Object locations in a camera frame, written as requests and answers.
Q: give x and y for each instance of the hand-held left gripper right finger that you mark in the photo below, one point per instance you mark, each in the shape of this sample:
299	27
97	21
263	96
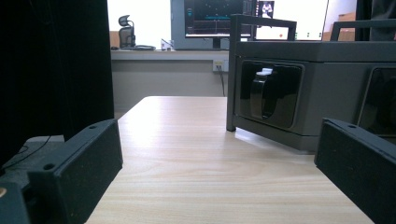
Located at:
358	168

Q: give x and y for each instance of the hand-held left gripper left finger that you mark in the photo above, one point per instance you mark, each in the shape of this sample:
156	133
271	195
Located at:
81	168

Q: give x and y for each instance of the dark grey corner tray rack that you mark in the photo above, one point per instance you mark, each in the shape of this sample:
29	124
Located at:
327	93

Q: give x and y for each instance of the black curtain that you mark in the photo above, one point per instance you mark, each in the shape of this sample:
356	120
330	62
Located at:
383	9
53	68

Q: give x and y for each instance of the brown cardboard box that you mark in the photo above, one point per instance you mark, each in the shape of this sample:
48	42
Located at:
347	29

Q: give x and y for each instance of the black office chair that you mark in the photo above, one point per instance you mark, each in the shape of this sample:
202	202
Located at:
126	35

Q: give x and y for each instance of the computer monitor with bright screen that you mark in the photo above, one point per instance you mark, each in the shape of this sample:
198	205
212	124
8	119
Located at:
299	18

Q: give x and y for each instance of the computer monitor with dark screen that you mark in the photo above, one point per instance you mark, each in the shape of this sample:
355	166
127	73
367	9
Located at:
214	18

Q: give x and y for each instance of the white wall socket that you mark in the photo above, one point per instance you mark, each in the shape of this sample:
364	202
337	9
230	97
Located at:
218	64

